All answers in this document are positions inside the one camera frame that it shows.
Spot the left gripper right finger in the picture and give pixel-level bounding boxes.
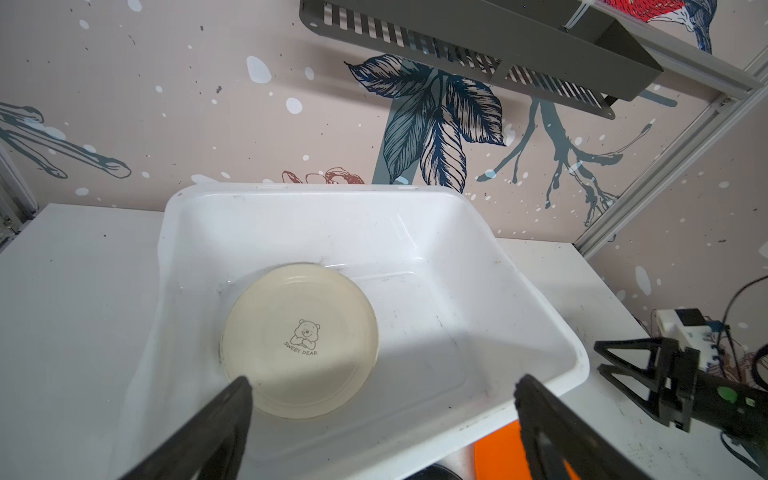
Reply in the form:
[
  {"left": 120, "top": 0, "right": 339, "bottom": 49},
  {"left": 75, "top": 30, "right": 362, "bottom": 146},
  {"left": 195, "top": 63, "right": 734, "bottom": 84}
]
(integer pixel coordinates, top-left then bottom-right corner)
[{"left": 515, "top": 375, "right": 648, "bottom": 479}]

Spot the large cream bear plate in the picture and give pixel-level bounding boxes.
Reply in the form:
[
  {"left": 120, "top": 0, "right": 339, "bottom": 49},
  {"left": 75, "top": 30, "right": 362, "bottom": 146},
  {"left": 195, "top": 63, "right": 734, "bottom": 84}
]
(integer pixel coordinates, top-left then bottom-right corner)
[{"left": 220, "top": 263, "right": 379, "bottom": 420}]

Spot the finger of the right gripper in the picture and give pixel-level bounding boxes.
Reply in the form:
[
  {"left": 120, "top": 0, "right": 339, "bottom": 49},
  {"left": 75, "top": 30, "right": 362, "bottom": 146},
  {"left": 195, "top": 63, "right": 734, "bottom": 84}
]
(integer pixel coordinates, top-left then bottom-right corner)
[
  {"left": 593, "top": 337, "right": 663, "bottom": 375},
  {"left": 597, "top": 364, "right": 660, "bottom": 421}
]

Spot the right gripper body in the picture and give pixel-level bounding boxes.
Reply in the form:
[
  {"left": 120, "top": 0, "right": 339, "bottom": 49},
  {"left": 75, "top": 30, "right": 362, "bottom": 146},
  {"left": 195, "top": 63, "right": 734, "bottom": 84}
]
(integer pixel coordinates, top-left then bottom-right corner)
[{"left": 653, "top": 338, "right": 767, "bottom": 447}]

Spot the white plastic bin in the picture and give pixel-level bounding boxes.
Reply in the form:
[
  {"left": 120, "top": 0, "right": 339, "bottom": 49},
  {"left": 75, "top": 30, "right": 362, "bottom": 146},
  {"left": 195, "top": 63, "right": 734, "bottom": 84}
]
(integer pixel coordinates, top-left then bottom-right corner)
[{"left": 111, "top": 183, "right": 589, "bottom": 479}]

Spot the black plate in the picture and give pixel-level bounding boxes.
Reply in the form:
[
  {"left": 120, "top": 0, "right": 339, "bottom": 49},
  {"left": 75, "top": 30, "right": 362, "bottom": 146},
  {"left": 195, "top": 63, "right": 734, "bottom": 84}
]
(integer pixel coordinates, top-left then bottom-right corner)
[{"left": 405, "top": 464, "right": 462, "bottom": 480}]

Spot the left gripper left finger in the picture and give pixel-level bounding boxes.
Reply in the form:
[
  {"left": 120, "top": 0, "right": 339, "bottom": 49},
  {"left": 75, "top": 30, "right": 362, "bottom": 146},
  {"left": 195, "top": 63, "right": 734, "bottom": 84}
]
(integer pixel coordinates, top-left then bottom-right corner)
[{"left": 123, "top": 376, "right": 253, "bottom": 479}]

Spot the black hanging shelf basket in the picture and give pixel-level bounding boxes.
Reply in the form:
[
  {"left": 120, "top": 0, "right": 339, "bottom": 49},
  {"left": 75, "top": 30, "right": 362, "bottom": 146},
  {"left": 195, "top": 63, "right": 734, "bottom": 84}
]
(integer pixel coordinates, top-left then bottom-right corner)
[{"left": 298, "top": 1, "right": 663, "bottom": 119}]

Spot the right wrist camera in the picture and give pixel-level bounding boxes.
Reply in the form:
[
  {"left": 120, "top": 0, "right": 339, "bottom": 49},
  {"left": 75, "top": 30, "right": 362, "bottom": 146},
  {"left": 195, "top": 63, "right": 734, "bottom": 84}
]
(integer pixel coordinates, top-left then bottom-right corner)
[{"left": 650, "top": 308, "right": 723, "bottom": 371}]

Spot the orange plate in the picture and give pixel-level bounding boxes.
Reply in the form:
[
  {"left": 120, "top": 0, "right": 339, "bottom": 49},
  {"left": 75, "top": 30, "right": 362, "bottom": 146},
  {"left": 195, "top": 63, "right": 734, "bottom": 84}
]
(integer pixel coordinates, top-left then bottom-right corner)
[{"left": 473, "top": 418, "right": 580, "bottom": 480}]

